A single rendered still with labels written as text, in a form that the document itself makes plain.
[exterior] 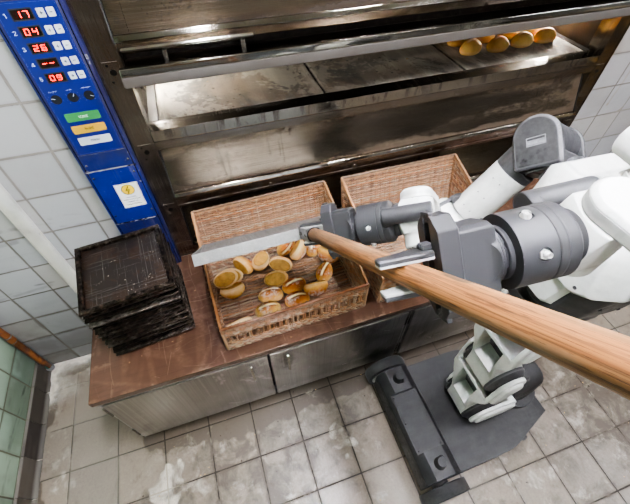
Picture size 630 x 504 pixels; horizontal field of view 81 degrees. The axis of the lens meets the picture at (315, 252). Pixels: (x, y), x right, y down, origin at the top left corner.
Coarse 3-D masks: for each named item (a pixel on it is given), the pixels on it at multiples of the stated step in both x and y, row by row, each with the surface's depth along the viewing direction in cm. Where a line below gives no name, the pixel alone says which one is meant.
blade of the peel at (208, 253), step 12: (396, 204) 95; (276, 228) 120; (288, 228) 114; (228, 240) 117; (240, 240) 111; (252, 240) 88; (264, 240) 88; (276, 240) 89; (288, 240) 90; (204, 252) 85; (216, 252) 86; (228, 252) 87; (240, 252) 87
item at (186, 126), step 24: (456, 72) 142; (480, 72) 142; (504, 72) 143; (528, 72) 147; (312, 96) 131; (336, 96) 131; (360, 96) 131; (384, 96) 134; (408, 96) 138; (168, 120) 121; (192, 120) 121; (216, 120) 121; (240, 120) 123; (264, 120) 126
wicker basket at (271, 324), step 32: (288, 192) 149; (320, 192) 154; (224, 224) 147; (256, 224) 153; (288, 256) 160; (256, 288) 149; (352, 288) 132; (224, 320) 140; (256, 320) 125; (288, 320) 140; (320, 320) 141
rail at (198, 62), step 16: (624, 0) 120; (512, 16) 111; (528, 16) 113; (544, 16) 114; (560, 16) 116; (384, 32) 104; (400, 32) 104; (416, 32) 105; (432, 32) 107; (272, 48) 97; (288, 48) 97; (304, 48) 98; (320, 48) 100; (160, 64) 91; (176, 64) 92; (192, 64) 93; (208, 64) 94
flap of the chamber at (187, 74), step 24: (576, 0) 135; (600, 0) 132; (408, 24) 119; (432, 24) 117; (528, 24) 114; (552, 24) 117; (216, 48) 108; (240, 48) 106; (264, 48) 105; (336, 48) 101; (360, 48) 103; (384, 48) 105; (168, 72) 92; (192, 72) 94; (216, 72) 96
